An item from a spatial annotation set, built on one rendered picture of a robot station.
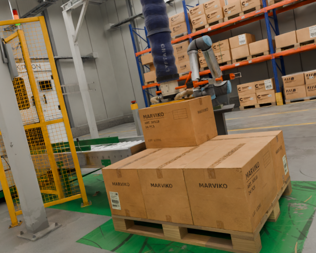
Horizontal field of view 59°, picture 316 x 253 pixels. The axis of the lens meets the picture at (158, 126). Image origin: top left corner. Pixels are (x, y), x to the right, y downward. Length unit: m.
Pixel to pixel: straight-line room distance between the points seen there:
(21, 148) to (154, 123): 1.25
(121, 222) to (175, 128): 0.93
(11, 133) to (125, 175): 1.17
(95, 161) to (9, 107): 1.01
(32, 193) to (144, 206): 1.19
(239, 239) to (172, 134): 1.13
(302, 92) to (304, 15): 2.70
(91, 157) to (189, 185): 1.57
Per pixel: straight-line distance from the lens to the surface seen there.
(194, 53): 3.07
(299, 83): 9.47
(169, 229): 2.14
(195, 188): 1.87
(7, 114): 2.86
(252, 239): 1.85
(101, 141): 3.87
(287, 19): 10.98
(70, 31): 6.30
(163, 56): 2.68
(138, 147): 2.81
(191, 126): 2.45
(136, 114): 3.68
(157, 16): 2.74
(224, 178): 1.75
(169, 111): 2.55
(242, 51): 9.97
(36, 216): 2.99
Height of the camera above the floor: 1.03
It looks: 6 degrees down
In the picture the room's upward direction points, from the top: 12 degrees counter-clockwise
